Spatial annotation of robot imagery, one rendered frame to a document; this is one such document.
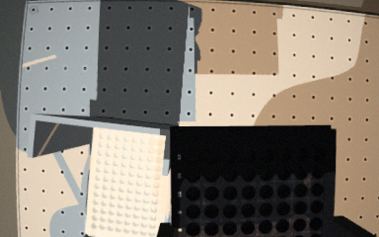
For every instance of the black well plate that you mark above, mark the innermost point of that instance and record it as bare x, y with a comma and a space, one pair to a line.
254, 194

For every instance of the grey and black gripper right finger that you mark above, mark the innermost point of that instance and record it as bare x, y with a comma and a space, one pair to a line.
343, 227

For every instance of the cream well plate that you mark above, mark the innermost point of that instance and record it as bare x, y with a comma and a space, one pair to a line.
103, 208

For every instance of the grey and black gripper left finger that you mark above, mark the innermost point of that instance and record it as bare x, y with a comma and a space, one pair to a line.
165, 230

